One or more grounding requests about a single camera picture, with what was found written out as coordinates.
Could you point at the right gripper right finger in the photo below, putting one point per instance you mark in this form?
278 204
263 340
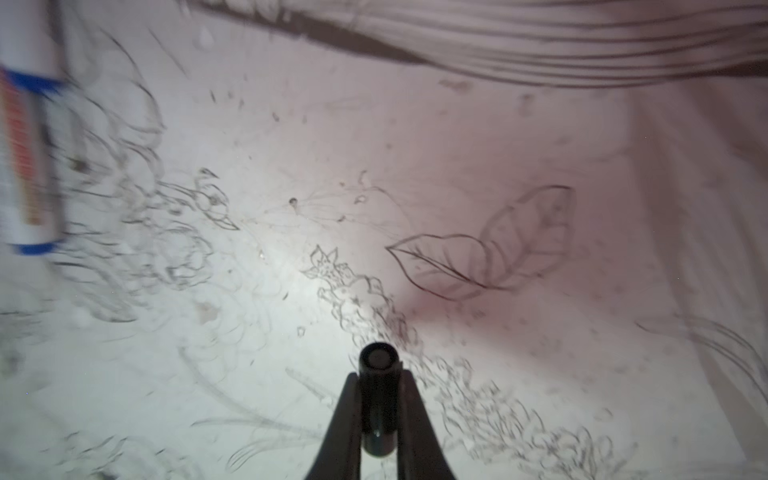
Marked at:
419 454

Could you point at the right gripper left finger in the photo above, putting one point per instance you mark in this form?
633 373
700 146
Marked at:
339 456

